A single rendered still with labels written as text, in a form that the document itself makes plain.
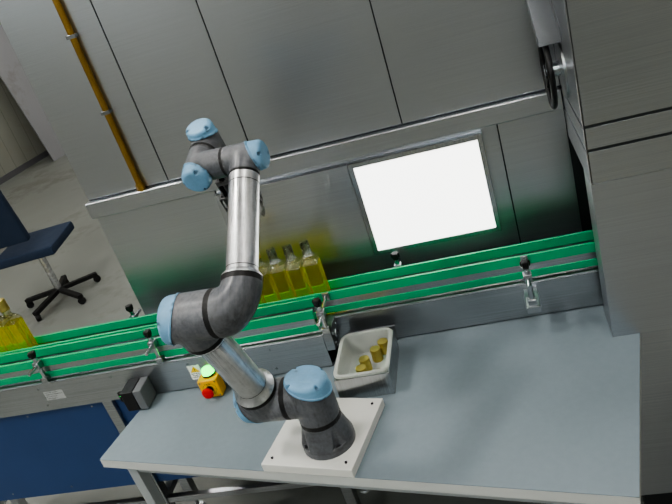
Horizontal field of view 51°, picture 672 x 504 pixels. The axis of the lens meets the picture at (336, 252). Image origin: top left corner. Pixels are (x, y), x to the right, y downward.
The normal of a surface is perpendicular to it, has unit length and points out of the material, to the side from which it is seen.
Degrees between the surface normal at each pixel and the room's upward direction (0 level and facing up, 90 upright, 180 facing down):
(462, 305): 90
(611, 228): 90
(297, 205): 90
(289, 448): 0
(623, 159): 90
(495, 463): 0
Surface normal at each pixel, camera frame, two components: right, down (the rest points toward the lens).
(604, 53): -0.13, 0.48
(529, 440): -0.29, -0.86
